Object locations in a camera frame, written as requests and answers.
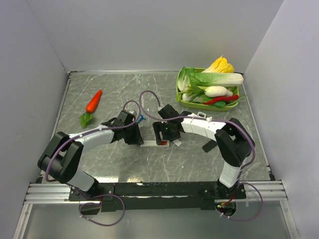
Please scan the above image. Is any toy napa cabbage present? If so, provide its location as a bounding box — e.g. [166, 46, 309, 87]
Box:
[176, 67, 244, 93]

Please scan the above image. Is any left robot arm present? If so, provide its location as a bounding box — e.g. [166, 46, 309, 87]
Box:
[37, 110, 144, 200]

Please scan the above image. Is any green toy bok choy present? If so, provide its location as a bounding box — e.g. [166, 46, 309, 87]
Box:
[176, 86, 204, 102]

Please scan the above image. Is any green plastic basket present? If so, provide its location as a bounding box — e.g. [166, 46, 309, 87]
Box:
[175, 67, 240, 112]

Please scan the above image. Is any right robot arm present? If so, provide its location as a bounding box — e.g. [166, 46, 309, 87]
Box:
[153, 105, 255, 198]

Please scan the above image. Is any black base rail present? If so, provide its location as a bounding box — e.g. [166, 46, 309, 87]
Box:
[69, 181, 246, 212]

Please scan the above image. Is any small white remote control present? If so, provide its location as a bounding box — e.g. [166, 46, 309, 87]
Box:
[197, 112, 206, 118]

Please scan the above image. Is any yellow toy cabbage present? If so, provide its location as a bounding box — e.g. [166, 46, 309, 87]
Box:
[202, 55, 235, 73]

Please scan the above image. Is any white remote battery cover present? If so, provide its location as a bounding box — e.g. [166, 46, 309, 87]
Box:
[172, 139, 182, 146]

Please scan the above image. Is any orange toy carrot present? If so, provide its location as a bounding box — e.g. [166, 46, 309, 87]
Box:
[79, 90, 103, 128]

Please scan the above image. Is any white remote control body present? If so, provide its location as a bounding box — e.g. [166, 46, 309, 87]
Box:
[140, 140, 169, 147]

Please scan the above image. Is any green toy pepper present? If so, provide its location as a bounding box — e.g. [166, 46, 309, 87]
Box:
[213, 101, 226, 109]

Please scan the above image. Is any red toy chili pepper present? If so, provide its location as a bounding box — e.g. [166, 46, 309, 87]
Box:
[203, 95, 239, 105]

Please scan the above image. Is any white toy radish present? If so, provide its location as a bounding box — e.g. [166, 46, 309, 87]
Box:
[204, 86, 233, 98]

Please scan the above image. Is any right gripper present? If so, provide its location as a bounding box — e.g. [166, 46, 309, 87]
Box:
[153, 120, 181, 145]

